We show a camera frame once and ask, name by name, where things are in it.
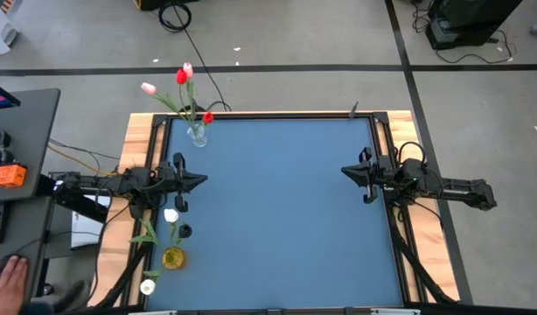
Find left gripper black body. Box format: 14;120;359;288
157;160;187;195

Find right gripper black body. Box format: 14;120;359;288
359;155;403;192

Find black artificial tulip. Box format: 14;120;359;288
128;205;176;259
175;223;193;257

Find red artificial tulip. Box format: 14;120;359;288
196;111;215;132
176;68;198;132

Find pink artificial tulip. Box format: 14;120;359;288
182;61;199;132
140;82;195;130

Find clear glass vase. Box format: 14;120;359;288
187;124;208;148

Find yellow glass vase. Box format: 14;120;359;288
161;245;187;271

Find blue table mat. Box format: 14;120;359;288
145;117;405;310

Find black support beam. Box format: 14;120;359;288
36;174;110;224

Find grey desk top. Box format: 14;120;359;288
0;87;62;205

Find grey keyboard shelf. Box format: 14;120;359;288
0;195;55;307

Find orange box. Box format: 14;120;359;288
0;164;28;189

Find black headphones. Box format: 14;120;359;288
0;128;15;176

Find black floor machine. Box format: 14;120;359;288
425;0;524;50

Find person's hand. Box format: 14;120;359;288
0;255;30;315

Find thin black cable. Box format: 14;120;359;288
48;137;122;162

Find yellow cable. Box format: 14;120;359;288
47;145;100;176

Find black coiled floor cable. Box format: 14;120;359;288
157;1;233;113

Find black power cable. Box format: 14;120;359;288
435;28;518;66

